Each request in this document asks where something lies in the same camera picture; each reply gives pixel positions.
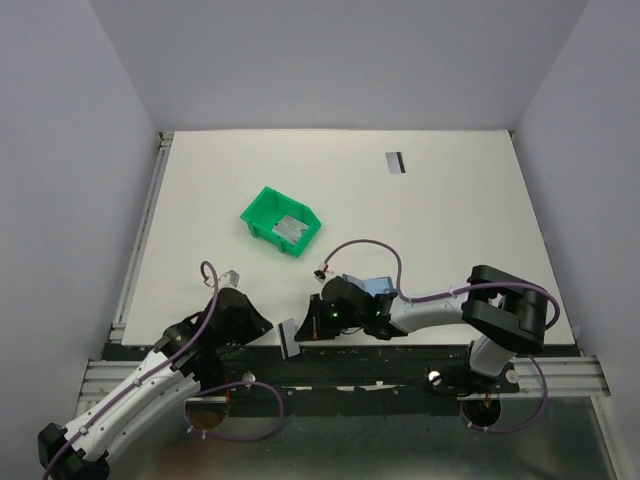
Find aluminium rail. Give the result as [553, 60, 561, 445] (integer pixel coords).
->
[457, 355, 612, 401]
[79, 361, 139, 401]

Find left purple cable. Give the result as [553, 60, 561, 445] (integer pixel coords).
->
[39, 260, 286, 480]

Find purple cable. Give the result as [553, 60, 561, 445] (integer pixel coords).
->
[313, 238, 561, 436]
[39, 260, 286, 480]

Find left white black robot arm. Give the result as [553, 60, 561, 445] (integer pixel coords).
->
[37, 287, 273, 479]

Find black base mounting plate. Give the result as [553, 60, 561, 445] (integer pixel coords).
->
[108, 345, 518, 419]

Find left aluminium rail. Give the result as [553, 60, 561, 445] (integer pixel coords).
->
[79, 361, 139, 401]

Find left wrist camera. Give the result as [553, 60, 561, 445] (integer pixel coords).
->
[218, 270, 240, 289]

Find green plastic bin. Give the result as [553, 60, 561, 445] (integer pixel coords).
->
[240, 186, 322, 258]

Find blue card holder wallet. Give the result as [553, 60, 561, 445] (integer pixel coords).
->
[342, 274, 396, 296]

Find silver card with black stripe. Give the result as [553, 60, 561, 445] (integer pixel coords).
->
[277, 318, 300, 360]

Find silver cards in bin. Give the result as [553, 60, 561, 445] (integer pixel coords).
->
[272, 215, 309, 246]

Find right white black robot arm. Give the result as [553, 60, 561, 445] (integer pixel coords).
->
[294, 265, 550, 395]

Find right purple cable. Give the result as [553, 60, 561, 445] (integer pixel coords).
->
[313, 238, 561, 436]

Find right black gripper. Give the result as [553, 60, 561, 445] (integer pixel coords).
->
[295, 293, 365, 340]

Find right aluminium rail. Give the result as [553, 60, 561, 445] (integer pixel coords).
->
[457, 355, 612, 401]

